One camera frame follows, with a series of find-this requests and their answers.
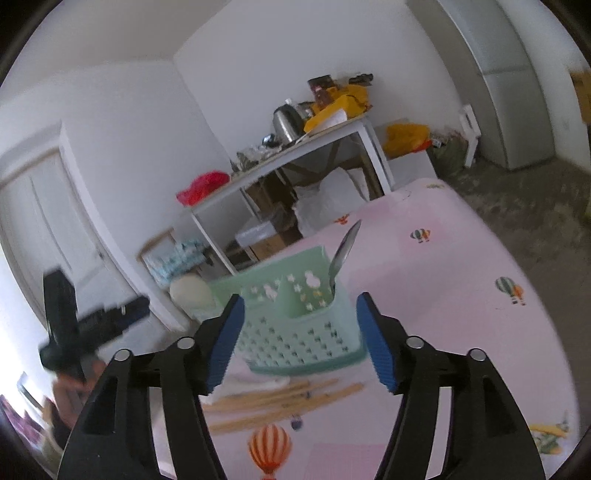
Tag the blue patterned cloth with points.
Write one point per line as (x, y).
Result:
(175, 258)

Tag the white plastic stand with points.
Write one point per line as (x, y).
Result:
(471, 134)

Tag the orange plastic bag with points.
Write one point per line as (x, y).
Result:
(406, 136)

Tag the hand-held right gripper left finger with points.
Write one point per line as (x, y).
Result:
(226, 344)

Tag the cream round seat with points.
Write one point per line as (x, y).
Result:
(189, 293)

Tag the large open cardboard box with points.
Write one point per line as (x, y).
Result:
(582, 94)

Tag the white plastic bags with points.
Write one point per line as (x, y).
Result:
(332, 194)

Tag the pile of wooden chopsticks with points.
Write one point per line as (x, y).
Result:
(258, 402)

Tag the metal spoon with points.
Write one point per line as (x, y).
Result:
(344, 254)

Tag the yellow plastic bag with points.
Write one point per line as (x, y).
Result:
(341, 106)

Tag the steel electric kettle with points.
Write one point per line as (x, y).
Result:
(286, 124)

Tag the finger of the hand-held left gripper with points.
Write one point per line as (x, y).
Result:
(117, 318)

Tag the mint green utensil basket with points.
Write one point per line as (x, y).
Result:
(300, 344)

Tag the dark snack jar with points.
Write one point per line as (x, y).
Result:
(323, 90)

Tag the dark green bag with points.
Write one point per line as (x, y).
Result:
(448, 157)

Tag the silver refrigerator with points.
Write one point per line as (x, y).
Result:
(512, 92)

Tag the brown cardboard box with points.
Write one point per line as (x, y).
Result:
(272, 247)

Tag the clear plastic storage box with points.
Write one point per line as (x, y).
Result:
(256, 233)

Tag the person's left hand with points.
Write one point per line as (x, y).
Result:
(69, 397)

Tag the white side table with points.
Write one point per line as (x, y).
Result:
(376, 157)

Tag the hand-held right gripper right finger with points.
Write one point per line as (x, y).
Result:
(374, 344)

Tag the red cloth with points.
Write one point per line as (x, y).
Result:
(203, 187)

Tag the pink balloon-print tablecloth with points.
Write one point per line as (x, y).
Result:
(438, 300)

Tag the white door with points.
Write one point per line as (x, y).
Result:
(46, 207)

